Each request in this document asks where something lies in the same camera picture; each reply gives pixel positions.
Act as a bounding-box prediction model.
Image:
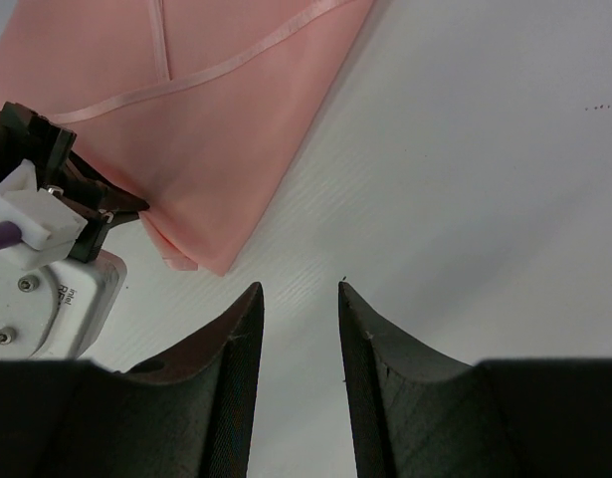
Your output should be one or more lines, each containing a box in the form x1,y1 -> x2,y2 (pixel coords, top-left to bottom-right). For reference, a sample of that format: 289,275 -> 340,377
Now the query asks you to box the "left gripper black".
0,103 -> 149,262

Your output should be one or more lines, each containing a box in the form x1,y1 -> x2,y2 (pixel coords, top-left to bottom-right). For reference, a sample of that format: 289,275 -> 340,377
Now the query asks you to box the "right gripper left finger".
0,283 -> 264,477

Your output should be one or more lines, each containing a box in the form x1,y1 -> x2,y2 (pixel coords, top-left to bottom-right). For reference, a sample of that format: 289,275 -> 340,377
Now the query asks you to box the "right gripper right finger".
338,283 -> 612,477

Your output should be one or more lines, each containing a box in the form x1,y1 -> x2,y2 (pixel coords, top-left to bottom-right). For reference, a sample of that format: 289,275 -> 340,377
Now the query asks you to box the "pink cloth napkin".
0,1 -> 371,275

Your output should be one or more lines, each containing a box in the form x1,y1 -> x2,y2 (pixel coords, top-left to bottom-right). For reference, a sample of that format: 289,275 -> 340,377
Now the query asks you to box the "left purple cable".
0,221 -> 26,255

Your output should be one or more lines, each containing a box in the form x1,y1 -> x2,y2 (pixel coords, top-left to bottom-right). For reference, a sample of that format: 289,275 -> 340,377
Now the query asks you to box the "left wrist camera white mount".
0,160 -> 127,360

